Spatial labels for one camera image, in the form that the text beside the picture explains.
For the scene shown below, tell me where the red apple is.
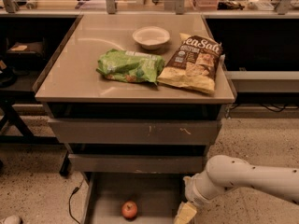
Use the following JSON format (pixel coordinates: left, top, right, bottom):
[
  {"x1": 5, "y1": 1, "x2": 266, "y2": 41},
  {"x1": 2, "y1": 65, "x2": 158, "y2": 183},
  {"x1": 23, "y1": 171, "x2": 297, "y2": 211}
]
[{"x1": 121, "y1": 201, "x2": 138, "y2": 219}]

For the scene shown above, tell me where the grey drawer cabinet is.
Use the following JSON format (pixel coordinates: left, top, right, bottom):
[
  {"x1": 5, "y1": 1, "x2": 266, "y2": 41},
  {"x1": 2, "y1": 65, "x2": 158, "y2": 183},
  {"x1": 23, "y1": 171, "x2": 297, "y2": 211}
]
[{"x1": 35, "y1": 14, "x2": 235, "y2": 224}]

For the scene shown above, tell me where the brown sea salt chip bag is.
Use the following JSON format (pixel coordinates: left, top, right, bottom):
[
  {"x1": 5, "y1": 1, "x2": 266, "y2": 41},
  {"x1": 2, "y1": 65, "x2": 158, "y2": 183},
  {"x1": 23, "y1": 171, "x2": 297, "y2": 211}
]
[{"x1": 158, "y1": 34, "x2": 222, "y2": 94}]

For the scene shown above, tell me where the white bowl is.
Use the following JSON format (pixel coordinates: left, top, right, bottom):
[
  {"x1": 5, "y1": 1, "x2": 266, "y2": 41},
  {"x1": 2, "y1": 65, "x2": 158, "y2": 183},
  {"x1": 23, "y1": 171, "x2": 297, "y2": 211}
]
[{"x1": 133, "y1": 26, "x2": 170, "y2": 50}]

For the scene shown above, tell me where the black floor cable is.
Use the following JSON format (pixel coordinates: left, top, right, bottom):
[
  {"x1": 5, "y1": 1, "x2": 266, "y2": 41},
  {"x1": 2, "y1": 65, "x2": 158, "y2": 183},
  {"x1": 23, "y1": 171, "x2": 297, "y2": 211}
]
[{"x1": 68, "y1": 179, "x2": 86, "y2": 224}]

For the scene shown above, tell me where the grey open bottom drawer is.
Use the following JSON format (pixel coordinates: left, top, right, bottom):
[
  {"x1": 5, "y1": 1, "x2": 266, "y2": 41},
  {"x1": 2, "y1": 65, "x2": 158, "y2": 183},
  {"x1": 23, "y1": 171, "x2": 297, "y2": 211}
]
[{"x1": 81, "y1": 173, "x2": 185, "y2": 224}]

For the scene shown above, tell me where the grey top drawer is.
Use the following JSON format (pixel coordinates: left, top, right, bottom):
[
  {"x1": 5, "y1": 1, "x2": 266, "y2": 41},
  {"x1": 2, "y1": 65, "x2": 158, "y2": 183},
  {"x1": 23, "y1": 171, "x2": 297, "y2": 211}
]
[{"x1": 49, "y1": 119, "x2": 221, "y2": 146}]

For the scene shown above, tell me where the grey middle drawer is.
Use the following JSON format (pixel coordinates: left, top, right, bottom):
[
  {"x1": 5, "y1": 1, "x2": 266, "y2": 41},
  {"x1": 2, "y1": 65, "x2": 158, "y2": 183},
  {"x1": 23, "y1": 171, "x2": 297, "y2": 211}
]
[{"x1": 68, "y1": 154, "x2": 203, "y2": 174}]

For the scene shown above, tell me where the dark box on shelf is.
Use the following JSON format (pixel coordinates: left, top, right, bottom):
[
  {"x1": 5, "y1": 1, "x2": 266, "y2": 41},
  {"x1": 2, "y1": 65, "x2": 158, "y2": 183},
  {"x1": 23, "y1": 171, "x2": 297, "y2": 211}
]
[{"x1": 6, "y1": 42, "x2": 45, "y2": 58}]

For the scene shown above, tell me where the black table frame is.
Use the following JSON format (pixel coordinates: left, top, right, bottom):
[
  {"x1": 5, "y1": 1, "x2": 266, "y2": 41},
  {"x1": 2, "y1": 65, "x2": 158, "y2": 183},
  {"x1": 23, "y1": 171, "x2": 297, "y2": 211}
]
[{"x1": 0, "y1": 91, "x2": 71, "y2": 176}]

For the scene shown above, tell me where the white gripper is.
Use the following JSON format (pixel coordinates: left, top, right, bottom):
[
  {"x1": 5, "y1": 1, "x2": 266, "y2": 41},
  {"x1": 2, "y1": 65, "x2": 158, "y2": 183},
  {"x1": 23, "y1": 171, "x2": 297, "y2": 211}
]
[{"x1": 174, "y1": 174, "x2": 209, "y2": 224}]

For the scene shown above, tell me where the green snack bag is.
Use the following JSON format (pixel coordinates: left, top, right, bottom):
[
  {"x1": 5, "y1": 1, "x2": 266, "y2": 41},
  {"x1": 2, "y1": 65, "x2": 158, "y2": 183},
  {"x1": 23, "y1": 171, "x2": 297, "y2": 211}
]
[{"x1": 96, "y1": 49, "x2": 164, "y2": 84}]

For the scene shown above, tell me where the white shoe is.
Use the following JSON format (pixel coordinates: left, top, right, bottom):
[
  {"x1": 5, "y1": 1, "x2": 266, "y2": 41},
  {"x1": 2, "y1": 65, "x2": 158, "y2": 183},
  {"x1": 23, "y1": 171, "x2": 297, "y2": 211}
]
[{"x1": 0, "y1": 215, "x2": 21, "y2": 224}]

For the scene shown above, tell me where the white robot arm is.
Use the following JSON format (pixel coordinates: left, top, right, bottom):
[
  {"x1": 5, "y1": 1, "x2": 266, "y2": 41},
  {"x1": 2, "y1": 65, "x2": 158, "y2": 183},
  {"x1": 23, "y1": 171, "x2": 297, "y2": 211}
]
[{"x1": 174, "y1": 155, "x2": 299, "y2": 224}]

